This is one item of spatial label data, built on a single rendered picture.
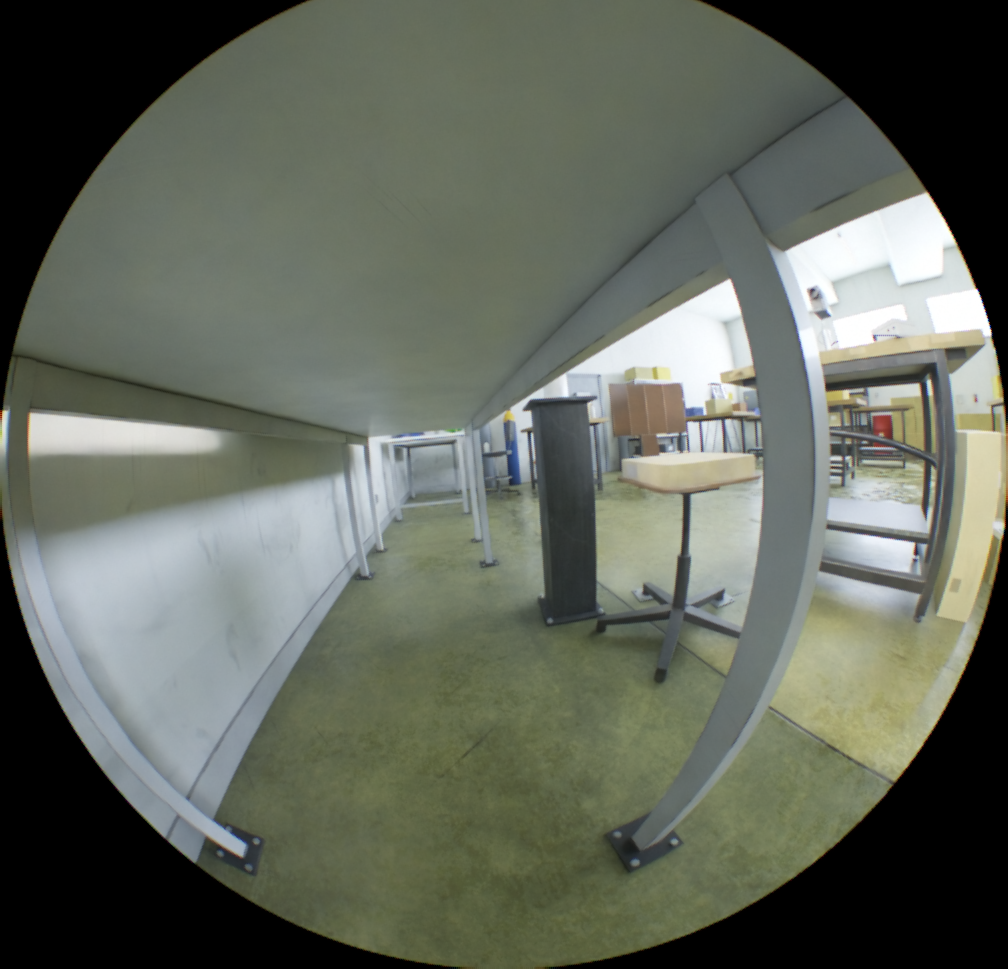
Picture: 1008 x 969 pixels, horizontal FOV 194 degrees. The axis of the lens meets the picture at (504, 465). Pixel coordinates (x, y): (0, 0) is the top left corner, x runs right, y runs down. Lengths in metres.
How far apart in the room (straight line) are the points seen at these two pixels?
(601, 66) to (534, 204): 0.13
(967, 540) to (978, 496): 0.15
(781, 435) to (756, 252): 0.12
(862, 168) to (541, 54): 0.17
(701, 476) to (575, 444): 0.47
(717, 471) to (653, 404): 0.48
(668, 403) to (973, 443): 1.38
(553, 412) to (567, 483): 0.25
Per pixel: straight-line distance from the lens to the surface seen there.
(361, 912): 0.75
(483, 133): 0.21
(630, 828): 0.72
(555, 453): 1.03
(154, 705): 0.83
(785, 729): 0.94
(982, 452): 1.54
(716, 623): 1.11
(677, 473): 0.77
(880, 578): 1.47
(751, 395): 10.13
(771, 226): 0.24
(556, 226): 0.28
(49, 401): 0.59
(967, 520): 1.56
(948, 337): 1.43
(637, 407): 1.19
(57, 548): 0.71
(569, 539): 1.10
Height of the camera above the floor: 0.69
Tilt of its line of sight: 3 degrees down
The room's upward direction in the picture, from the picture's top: 5 degrees counter-clockwise
